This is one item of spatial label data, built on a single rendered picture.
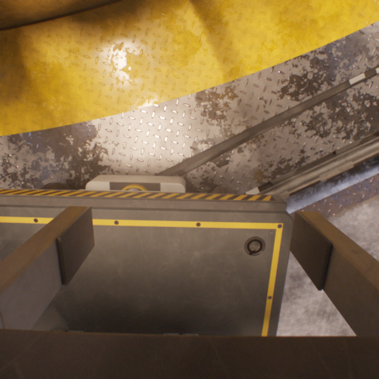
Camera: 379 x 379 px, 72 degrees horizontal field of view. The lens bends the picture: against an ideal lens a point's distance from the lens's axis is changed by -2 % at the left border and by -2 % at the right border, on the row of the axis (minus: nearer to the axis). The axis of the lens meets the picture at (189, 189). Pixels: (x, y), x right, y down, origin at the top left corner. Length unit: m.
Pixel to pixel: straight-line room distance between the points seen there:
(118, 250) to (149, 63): 0.51
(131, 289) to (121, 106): 0.50
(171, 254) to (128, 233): 0.09
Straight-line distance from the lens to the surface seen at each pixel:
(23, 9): 0.86
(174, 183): 0.70
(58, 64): 0.89
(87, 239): 0.17
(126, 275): 0.60
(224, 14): 0.85
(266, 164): 0.85
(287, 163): 0.87
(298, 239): 0.17
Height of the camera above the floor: 0.80
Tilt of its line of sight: 73 degrees down
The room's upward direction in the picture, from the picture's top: 180 degrees clockwise
